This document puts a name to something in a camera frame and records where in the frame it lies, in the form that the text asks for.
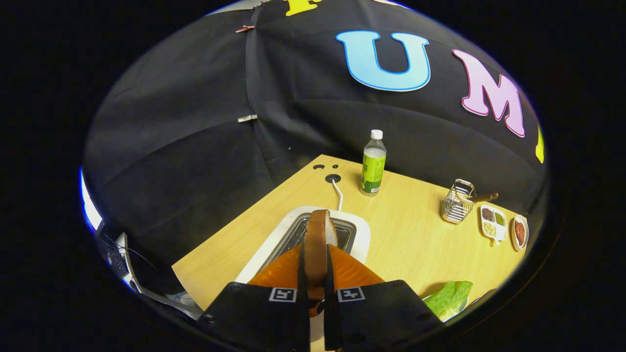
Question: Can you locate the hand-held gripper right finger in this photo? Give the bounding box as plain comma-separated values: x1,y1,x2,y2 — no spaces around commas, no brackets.
323,244,443,352

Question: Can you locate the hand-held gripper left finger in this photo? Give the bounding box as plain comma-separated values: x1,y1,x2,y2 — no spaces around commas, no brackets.
198,244,311,352

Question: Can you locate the green lettuce leaf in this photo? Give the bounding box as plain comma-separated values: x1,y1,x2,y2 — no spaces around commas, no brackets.
423,280,474,322

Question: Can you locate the toasted bread slice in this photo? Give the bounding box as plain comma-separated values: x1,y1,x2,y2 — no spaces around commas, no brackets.
303,209,339,301

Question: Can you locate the white toaster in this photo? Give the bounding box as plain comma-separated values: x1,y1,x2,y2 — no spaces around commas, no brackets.
235,205,371,284

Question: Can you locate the white divided dish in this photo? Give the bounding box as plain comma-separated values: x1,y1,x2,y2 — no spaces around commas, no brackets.
480,204,508,245

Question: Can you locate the white edged dark device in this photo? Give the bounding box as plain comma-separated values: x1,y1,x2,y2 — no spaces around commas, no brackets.
95,222,203,321

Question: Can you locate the green label water bottle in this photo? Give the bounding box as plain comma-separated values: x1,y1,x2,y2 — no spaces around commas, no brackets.
360,129,387,197

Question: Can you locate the white oval plate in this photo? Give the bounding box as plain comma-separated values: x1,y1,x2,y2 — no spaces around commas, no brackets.
511,214,530,252

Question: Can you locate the black backdrop cloth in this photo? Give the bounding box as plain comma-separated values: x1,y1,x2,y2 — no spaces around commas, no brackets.
82,0,548,294

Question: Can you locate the white toaster cable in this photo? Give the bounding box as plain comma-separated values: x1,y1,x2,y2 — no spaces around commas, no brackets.
331,178,344,212

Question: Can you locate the metal wire utensil holder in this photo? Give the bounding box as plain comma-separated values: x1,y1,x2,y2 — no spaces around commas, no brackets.
440,178,477,224

